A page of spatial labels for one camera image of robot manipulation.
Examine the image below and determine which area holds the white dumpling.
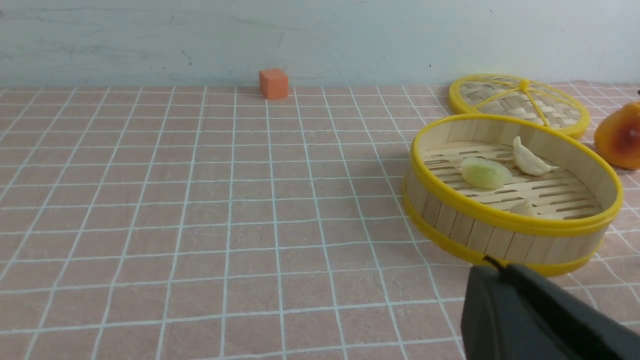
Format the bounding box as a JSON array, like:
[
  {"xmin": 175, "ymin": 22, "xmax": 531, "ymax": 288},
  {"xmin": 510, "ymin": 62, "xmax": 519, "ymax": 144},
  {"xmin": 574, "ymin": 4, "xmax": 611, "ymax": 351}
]
[
  {"xmin": 512, "ymin": 136, "xmax": 560, "ymax": 177},
  {"xmin": 509, "ymin": 198, "xmax": 538, "ymax": 218}
]

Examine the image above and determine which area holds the woven bamboo steamer lid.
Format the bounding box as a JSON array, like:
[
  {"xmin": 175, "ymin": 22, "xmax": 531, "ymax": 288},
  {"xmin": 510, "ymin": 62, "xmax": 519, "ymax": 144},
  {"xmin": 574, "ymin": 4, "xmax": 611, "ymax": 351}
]
[{"xmin": 447, "ymin": 73, "xmax": 591, "ymax": 139}]

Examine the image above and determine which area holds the orange toy pear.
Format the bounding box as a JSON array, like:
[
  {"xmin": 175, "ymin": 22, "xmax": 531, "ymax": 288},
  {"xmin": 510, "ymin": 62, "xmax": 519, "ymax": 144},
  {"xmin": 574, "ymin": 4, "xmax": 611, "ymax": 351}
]
[{"xmin": 593, "ymin": 101, "xmax": 640, "ymax": 171}]

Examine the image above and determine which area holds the greenish dumpling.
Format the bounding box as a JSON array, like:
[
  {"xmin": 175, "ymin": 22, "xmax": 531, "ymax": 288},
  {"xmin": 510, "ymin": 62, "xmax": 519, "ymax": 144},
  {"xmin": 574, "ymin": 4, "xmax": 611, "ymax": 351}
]
[{"xmin": 461, "ymin": 157, "xmax": 514, "ymax": 191}]

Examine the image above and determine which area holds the bamboo steamer tray yellow rim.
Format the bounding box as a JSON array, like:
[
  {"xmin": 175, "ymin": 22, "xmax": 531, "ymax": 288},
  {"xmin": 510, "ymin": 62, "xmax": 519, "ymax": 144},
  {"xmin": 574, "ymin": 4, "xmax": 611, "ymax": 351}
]
[{"xmin": 402, "ymin": 114, "xmax": 624, "ymax": 277}]

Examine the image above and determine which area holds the orange foam cube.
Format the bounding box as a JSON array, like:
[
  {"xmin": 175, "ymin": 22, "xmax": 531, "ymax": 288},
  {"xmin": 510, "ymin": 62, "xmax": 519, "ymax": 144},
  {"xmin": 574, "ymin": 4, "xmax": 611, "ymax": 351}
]
[{"xmin": 259, "ymin": 68, "xmax": 290, "ymax": 100}]

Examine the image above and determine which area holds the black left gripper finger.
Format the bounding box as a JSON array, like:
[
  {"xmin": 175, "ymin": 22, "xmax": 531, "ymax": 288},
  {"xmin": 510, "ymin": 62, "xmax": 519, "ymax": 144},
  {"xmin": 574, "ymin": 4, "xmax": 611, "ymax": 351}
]
[{"xmin": 461, "ymin": 256, "xmax": 640, "ymax": 360}]

